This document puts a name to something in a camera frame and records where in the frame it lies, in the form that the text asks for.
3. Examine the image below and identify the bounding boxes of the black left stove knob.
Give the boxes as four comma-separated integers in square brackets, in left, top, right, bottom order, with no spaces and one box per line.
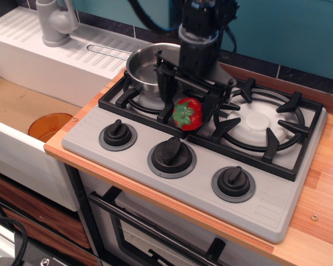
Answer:
[99,119,138,152]

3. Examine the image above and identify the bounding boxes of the grey toy stove top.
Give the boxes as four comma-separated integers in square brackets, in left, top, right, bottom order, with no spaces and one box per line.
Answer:
[61,69,329,244]

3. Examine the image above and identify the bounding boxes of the red plastic toy strawberry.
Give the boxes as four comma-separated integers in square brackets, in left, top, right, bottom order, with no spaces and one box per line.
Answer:
[172,98,203,131]

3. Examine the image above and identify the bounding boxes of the toy oven door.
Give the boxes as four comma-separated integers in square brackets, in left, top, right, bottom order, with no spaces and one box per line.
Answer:
[88,187,277,265]

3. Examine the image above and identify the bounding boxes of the black right burner grate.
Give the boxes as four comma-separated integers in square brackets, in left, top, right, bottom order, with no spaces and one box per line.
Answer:
[188,78,326,181]

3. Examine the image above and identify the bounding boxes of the black stove knob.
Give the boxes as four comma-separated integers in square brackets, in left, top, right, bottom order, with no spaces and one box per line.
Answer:
[147,137,197,179]
[99,119,138,152]
[211,166,256,203]

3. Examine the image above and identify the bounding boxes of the black braided cable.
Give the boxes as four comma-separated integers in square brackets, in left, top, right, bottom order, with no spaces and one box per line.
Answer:
[0,216,28,266]

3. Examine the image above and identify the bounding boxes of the black burner grate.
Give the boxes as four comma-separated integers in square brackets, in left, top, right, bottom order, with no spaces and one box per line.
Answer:
[98,72,206,139]
[188,78,326,181]

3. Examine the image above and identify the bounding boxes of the black right stove knob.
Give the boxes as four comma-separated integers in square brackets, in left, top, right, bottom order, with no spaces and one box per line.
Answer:
[211,166,256,203]

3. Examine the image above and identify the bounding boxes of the white toy sink unit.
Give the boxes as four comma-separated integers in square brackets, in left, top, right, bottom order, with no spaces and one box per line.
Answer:
[0,7,146,211]

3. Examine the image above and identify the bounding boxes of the small steel saucepan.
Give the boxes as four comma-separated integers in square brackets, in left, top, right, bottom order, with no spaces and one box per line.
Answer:
[87,43,180,98]

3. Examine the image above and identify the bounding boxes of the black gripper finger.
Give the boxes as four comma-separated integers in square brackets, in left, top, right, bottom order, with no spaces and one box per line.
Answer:
[201,90,224,122]
[157,63,183,103]

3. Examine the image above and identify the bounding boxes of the wood grain drawer front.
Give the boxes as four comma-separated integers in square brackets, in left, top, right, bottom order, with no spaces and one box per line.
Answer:
[0,174,99,265]

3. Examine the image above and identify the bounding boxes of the grey toy faucet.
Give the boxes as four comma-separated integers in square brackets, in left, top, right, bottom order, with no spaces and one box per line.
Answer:
[36,0,79,47]

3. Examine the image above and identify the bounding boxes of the black middle stove knob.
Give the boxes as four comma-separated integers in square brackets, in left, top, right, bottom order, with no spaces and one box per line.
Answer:
[147,137,197,179]

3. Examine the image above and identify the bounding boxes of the black left burner grate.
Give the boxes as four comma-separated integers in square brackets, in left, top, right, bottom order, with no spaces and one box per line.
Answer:
[98,72,206,139]

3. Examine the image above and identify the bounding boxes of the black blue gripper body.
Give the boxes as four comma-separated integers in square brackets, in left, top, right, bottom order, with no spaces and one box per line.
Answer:
[155,27,236,94]

